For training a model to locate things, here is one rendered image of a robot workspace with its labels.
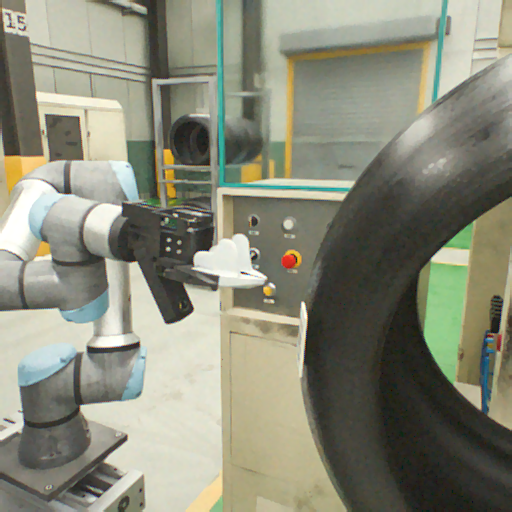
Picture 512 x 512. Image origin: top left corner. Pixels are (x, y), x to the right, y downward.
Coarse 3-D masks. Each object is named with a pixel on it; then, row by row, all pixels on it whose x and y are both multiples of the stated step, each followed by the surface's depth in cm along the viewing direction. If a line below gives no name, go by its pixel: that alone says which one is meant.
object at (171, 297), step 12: (144, 252) 62; (144, 264) 62; (144, 276) 63; (156, 276) 62; (156, 288) 63; (168, 288) 63; (180, 288) 65; (156, 300) 63; (168, 300) 63; (180, 300) 64; (168, 312) 63; (180, 312) 64
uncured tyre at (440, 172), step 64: (448, 128) 35; (384, 192) 38; (448, 192) 35; (320, 256) 44; (384, 256) 38; (320, 320) 43; (384, 320) 39; (320, 384) 43; (384, 384) 67; (448, 384) 68; (320, 448) 48; (384, 448) 42; (448, 448) 67
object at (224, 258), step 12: (228, 240) 56; (204, 252) 58; (216, 252) 57; (228, 252) 56; (204, 264) 58; (216, 264) 57; (228, 264) 57; (228, 276) 56; (240, 276) 57; (252, 276) 58
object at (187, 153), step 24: (192, 120) 421; (216, 120) 425; (192, 144) 474; (216, 144) 409; (168, 168) 432; (192, 168) 421; (216, 168) 413; (216, 192) 417; (216, 216) 423; (216, 240) 428; (216, 288) 445
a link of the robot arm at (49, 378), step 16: (32, 352) 104; (48, 352) 103; (64, 352) 101; (80, 352) 104; (32, 368) 97; (48, 368) 97; (64, 368) 100; (32, 384) 98; (48, 384) 98; (64, 384) 99; (32, 400) 99; (48, 400) 99; (64, 400) 100; (80, 400) 101; (32, 416) 100; (48, 416) 100; (64, 416) 102
